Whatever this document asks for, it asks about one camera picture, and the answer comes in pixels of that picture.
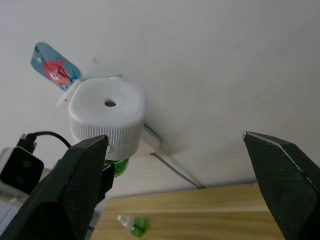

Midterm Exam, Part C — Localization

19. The white mosquito repellent heater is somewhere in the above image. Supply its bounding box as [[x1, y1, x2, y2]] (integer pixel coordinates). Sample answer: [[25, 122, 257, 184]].
[[68, 76, 146, 161]]

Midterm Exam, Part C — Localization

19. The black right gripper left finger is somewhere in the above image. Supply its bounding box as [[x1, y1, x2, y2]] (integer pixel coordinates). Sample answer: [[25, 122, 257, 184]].
[[0, 134, 109, 240]]

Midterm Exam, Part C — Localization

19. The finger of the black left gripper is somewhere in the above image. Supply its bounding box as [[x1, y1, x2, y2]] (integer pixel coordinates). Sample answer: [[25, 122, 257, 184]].
[[96, 163, 116, 204]]

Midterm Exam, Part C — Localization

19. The green liquid bottle clear cap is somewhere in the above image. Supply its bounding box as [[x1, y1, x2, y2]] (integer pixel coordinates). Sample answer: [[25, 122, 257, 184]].
[[117, 214, 149, 238]]

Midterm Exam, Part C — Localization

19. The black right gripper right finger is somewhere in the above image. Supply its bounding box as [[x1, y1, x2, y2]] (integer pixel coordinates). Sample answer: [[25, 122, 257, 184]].
[[241, 131, 320, 240]]

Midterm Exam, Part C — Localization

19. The blue card with red cartoon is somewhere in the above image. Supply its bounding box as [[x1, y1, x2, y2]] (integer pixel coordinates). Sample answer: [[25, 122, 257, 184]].
[[30, 41, 81, 92]]

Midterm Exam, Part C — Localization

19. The grey power strip cable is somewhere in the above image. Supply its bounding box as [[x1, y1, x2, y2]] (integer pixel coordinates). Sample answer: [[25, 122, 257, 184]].
[[151, 152, 206, 190]]

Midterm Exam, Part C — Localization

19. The white power strip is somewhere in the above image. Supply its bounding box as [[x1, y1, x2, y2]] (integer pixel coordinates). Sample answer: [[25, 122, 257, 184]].
[[56, 74, 166, 161]]

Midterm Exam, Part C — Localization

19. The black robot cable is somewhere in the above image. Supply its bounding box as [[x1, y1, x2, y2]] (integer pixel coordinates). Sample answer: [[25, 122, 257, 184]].
[[16, 130, 74, 152]]

